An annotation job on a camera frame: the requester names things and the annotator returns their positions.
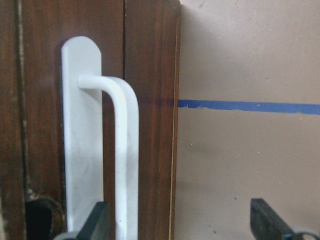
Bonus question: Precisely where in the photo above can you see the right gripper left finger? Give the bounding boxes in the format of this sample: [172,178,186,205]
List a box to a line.
[75,201,110,240]

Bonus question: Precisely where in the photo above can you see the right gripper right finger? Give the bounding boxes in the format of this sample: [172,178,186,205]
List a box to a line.
[250,198,294,240]

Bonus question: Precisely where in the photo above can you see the wooden drawer with white handle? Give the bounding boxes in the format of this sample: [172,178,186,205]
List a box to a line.
[17,0,181,240]

